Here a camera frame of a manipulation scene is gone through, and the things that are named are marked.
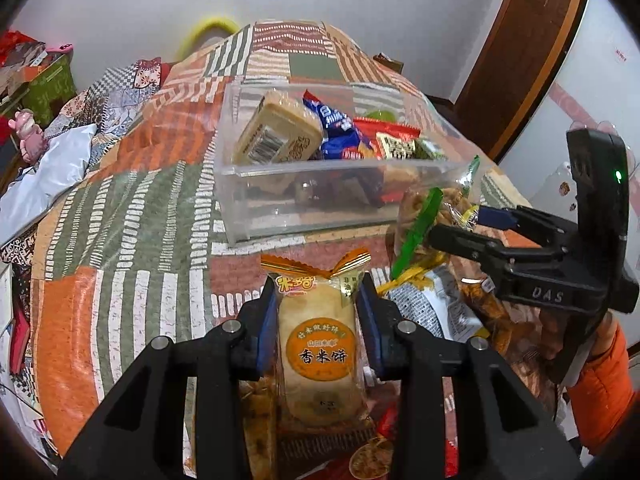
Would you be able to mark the clear green-edged cracker bag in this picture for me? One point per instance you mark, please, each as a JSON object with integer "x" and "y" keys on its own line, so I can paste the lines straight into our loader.
{"x": 445, "y": 199}

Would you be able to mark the rice cracker packet orange label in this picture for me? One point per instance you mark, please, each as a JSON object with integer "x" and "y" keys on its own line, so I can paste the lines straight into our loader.
{"x": 319, "y": 351}

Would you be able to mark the green cardboard box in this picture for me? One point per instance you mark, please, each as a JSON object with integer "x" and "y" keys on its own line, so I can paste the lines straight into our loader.
{"x": 50, "y": 90}

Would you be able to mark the red noodle snack bag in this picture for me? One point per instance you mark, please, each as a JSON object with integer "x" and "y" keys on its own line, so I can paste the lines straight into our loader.
{"x": 374, "y": 459}

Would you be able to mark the red snack packet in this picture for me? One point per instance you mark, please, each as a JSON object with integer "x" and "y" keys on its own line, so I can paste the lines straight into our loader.
{"x": 388, "y": 140}

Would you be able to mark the green round candy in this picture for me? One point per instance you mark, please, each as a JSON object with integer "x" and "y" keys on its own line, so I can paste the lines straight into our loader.
{"x": 381, "y": 115}

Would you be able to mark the blue snack packet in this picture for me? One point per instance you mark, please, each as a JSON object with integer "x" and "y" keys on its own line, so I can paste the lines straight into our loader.
{"x": 342, "y": 139}

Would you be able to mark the brown paper bag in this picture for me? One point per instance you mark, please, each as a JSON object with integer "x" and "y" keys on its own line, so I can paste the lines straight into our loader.
{"x": 390, "y": 63}

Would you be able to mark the clear plastic storage box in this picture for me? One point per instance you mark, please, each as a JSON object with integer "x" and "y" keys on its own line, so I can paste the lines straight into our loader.
{"x": 286, "y": 198}

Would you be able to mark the wooden door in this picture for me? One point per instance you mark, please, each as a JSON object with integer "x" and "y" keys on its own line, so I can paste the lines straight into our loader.
{"x": 519, "y": 58}

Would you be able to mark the pink plush toy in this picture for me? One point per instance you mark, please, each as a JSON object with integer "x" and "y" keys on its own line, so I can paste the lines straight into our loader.
{"x": 30, "y": 136}

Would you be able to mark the orange sleeve forearm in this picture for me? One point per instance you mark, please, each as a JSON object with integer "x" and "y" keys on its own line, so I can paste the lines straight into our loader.
{"x": 603, "y": 396}

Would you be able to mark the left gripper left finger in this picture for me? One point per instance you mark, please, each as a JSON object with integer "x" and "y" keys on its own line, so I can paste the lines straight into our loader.
{"x": 137, "y": 430}

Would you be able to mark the white yellow snack bag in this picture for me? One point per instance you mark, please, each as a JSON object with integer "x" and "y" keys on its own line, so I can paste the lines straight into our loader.
{"x": 431, "y": 299}

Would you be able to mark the yellow hoop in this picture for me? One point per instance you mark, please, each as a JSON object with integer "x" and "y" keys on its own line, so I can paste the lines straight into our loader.
{"x": 206, "y": 31}

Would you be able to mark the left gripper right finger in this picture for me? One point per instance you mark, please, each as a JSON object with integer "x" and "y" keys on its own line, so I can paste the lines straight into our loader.
{"x": 503, "y": 432}

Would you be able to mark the beige biscuit packet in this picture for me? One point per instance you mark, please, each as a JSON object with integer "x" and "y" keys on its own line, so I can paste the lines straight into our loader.
{"x": 281, "y": 129}

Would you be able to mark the white pillow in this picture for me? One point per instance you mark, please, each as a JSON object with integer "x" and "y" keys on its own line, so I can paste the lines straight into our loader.
{"x": 61, "y": 167}

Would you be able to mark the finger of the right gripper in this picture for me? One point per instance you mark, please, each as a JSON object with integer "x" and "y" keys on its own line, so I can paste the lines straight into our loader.
{"x": 489, "y": 252}
{"x": 539, "y": 227}

